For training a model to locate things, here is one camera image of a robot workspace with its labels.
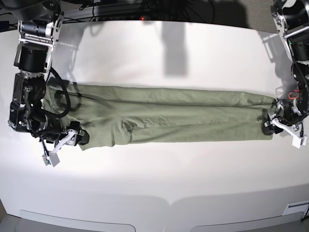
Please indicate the olive green T-shirt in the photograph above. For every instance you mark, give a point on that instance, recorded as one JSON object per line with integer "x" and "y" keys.
{"x": 135, "y": 115}

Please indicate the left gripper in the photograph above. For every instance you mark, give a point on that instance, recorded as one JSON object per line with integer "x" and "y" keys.
{"x": 272, "y": 122}

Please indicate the white label sticker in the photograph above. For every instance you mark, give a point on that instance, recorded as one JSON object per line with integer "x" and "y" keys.
{"x": 296, "y": 208}

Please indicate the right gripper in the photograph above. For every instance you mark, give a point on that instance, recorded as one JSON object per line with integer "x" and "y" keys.
{"x": 54, "y": 133}

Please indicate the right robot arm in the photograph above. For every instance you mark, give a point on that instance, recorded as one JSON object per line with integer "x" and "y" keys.
{"x": 39, "y": 25}

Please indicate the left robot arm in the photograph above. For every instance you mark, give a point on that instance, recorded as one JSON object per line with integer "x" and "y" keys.
{"x": 291, "y": 18}

